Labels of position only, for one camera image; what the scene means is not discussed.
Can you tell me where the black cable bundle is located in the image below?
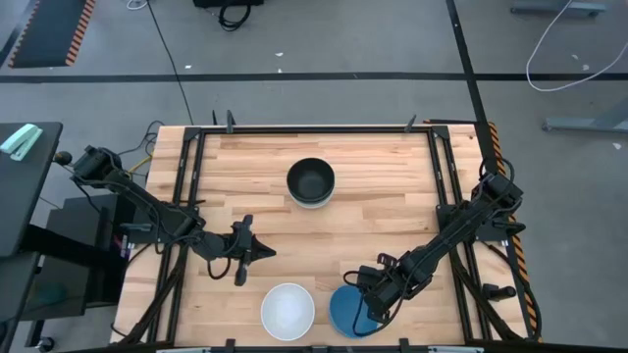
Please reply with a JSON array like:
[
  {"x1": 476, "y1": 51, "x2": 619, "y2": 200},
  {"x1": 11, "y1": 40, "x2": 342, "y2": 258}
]
[{"x1": 117, "y1": 120, "x2": 166, "y2": 177}]

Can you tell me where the blue bowl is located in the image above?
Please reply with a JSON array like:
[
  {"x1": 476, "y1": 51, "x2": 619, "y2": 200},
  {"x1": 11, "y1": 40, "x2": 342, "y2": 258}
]
[{"x1": 328, "y1": 284, "x2": 380, "y2": 339}]

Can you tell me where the black computer case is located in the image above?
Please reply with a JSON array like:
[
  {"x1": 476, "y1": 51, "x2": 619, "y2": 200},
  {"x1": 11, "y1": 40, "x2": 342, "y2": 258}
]
[{"x1": 22, "y1": 193, "x2": 136, "y2": 323}]

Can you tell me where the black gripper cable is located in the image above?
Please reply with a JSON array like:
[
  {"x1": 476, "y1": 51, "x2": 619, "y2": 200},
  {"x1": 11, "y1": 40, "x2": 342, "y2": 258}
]
[
  {"x1": 341, "y1": 270, "x2": 396, "y2": 339},
  {"x1": 205, "y1": 255, "x2": 233, "y2": 281}
]

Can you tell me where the black hazard-edged floor mat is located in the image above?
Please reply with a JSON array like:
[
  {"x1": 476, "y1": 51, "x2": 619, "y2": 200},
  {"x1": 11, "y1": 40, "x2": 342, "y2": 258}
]
[{"x1": 7, "y1": 0, "x2": 98, "y2": 69}]

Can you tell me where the black desk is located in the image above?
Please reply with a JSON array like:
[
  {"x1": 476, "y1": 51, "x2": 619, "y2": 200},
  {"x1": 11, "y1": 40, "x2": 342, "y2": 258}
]
[{"x1": 0, "y1": 121, "x2": 64, "y2": 260}]

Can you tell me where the black clamp handle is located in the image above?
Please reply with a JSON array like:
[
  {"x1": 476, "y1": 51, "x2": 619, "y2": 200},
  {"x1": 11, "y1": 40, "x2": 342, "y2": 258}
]
[
  {"x1": 492, "y1": 220, "x2": 527, "y2": 235},
  {"x1": 482, "y1": 282, "x2": 518, "y2": 302}
]

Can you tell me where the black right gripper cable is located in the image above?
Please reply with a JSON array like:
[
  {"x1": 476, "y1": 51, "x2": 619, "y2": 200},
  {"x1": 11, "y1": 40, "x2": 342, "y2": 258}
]
[{"x1": 341, "y1": 270, "x2": 396, "y2": 339}]

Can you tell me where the orange black hazard tape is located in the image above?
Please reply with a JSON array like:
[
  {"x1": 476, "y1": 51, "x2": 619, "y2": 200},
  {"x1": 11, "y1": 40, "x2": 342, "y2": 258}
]
[{"x1": 488, "y1": 121, "x2": 540, "y2": 340}]

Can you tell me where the long white floor cable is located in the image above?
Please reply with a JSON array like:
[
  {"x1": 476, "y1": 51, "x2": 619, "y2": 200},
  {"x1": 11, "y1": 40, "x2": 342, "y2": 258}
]
[{"x1": 525, "y1": 0, "x2": 628, "y2": 93}]

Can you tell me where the black aluminium table frame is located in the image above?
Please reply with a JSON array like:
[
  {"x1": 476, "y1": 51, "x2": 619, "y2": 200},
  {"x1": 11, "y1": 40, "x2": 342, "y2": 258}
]
[{"x1": 115, "y1": 125, "x2": 541, "y2": 347}]

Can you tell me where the coiled black cable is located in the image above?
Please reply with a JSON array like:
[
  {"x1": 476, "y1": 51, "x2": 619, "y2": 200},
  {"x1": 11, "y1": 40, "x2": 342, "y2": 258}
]
[{"x1": 217, "y1": 3, "x2": 252, "y2": 32}]

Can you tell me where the mint green bowl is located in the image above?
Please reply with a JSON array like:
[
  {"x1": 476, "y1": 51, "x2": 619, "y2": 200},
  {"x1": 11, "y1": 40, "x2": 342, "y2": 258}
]
[{"x1": 291, "y1": 193, "x2": 335, "y2": 208}]

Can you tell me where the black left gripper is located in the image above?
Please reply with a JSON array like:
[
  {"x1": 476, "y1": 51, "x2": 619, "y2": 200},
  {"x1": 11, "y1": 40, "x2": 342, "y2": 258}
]
[{"x1": 215, "y1": 215, "x2": 277, "y2": 287}]

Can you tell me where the black floor device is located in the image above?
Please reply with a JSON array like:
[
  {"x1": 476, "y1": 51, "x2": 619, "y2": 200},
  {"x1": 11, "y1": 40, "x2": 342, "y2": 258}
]
[{"x1": 192, "y1": 0, "x2": 265, "y2": 9}]

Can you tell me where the yellow arm cable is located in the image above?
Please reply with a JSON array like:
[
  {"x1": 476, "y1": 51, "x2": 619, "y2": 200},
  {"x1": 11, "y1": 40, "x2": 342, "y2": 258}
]
[{"x1": 128, "y1": 154, "x2": 154, "y2": 177}]

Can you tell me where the mint green stapler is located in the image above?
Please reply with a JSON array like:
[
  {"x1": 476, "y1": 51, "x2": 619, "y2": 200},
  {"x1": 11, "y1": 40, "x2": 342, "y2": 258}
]
[{"x1": 0, "y1": 123, "x2": 44, "y2": 162}]

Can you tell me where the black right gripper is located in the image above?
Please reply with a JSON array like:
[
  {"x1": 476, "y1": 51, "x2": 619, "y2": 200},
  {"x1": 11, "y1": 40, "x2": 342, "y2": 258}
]
[{"x1": 356, "y1": 252, "x2": 418, "y2": 323}]

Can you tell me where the grey table foot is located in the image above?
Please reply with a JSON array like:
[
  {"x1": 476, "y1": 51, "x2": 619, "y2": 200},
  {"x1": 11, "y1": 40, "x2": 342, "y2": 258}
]
[
  {"x1": 509, "y1": 0, "x2": 608, "y2": 19},
  {"x1": 542, "y1": 95, "x2": 628, "y2": 134}
]

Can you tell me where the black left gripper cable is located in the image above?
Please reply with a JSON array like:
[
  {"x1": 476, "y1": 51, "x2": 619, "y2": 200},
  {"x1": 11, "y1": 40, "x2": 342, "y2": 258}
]
[{"x1": 205, "y1": 255, "x2": 233, "y2": 281}]

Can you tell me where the black floor cable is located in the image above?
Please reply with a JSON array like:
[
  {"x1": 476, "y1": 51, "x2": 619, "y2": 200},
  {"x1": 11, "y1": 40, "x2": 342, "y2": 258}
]
[{"x1": 145, "y1": 0, "x2": 196, "y2": 127}]

